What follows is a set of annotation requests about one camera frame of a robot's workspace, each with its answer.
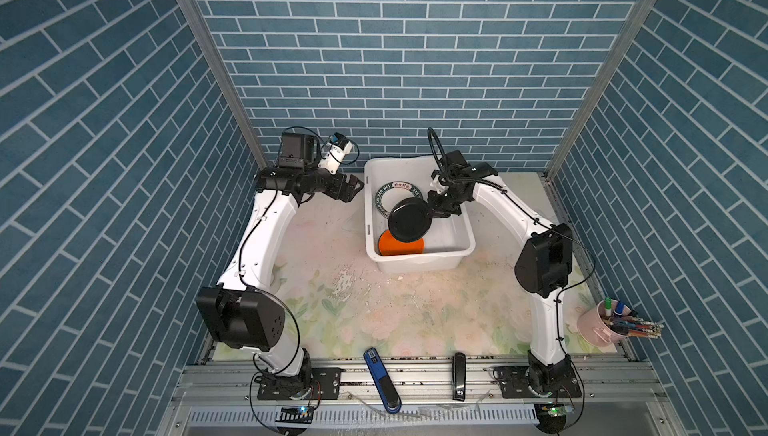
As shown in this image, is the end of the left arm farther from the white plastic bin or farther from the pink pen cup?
the pink pen cup

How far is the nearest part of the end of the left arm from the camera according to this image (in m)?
0.69

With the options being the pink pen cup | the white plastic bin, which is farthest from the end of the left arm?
the pink pen cup
